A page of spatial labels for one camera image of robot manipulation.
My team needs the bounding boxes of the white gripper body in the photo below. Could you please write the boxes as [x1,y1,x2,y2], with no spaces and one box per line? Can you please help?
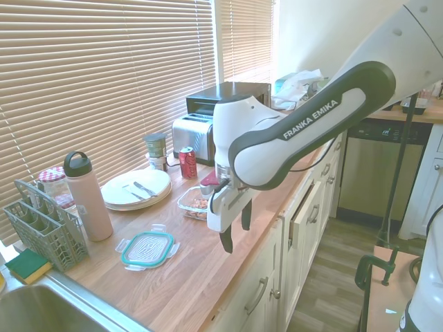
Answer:
[206,186,254,233]

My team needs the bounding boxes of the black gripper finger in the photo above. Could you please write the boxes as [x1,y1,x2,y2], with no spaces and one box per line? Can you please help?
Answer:
[241,199,253,232]
[219,226,235,255]

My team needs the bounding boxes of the clear lid with teal seal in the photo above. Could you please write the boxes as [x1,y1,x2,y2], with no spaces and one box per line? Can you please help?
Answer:
[116,223,181,273]

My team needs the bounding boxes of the square glass food container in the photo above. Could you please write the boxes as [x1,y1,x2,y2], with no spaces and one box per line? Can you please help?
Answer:
[177,185,213,221]

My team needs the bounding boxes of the brown cereal squares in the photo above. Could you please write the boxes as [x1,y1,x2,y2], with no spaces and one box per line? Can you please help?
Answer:
[185,197,210,218]

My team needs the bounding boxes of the red cola can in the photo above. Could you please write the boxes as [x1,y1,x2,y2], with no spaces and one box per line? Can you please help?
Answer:
[179,146,199,180]

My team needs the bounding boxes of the white kitchen cabinet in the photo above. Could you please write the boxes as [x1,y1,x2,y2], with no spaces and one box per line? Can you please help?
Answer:
[214,131,350,332]

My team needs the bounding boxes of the white dinner plate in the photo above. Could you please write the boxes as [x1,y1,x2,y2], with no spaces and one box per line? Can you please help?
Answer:
[100,168,172,205]
[103,183,173,212]

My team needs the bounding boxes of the stainless steel toaster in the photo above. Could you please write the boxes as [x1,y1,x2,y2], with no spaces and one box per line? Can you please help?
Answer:
[172,113,216,167]

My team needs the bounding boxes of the white yoghurt tub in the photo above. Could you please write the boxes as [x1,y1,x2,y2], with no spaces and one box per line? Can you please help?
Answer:
[145,154,170,172]

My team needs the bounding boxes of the metal table knife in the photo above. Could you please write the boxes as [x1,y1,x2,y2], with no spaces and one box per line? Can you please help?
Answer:
[133,181,159,198]

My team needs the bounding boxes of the green plastic tub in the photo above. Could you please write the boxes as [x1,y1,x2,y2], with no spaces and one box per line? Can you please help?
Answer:
[143,133,168,158]

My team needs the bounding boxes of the dark green C clamp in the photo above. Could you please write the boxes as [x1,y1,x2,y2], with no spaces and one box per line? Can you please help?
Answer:
[354,247,397,332]

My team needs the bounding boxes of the pink bottle with black cap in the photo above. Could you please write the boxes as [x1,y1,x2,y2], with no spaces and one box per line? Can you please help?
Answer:
[63,151,115,243]

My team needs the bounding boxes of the stainless steel dishwasher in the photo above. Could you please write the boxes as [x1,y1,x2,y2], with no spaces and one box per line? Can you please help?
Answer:
[337,119,434,223]

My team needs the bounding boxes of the white crumpled plastic bag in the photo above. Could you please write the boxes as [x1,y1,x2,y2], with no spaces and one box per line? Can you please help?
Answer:
[271,68,329,112]

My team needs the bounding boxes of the plywood robot table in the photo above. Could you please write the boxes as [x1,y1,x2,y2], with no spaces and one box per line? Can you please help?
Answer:
[360,243,427,332]

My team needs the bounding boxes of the wide beige window blind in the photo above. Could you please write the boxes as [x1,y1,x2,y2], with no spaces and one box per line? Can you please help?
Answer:
[0,0,217,247]

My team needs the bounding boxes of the narrow beige window blind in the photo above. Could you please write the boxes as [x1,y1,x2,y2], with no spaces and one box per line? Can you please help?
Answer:
[214,0,275,84]

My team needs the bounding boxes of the grey plastic cutlery basket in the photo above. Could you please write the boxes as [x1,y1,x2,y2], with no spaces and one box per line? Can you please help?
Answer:
[2,179,91,273]

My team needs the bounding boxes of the stainless steel sink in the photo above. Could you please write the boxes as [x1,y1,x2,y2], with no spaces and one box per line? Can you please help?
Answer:
[0,269,150,332]

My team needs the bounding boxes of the yellow green sponge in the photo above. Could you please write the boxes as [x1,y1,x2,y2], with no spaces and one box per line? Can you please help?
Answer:
[4,248,53,286]

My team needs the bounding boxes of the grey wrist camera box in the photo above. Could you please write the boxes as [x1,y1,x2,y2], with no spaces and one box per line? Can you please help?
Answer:
[199,172,222,200]

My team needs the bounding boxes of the metal bar cabinet handle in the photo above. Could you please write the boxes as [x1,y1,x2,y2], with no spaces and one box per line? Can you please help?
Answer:
[307,203,321,226]
[244,276,269,316]

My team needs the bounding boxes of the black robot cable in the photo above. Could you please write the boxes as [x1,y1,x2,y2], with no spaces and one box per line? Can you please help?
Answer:
[289,137,343,173]

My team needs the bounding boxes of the black camera stand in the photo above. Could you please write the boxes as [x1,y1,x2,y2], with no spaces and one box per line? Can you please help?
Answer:
[376,79,422,247]

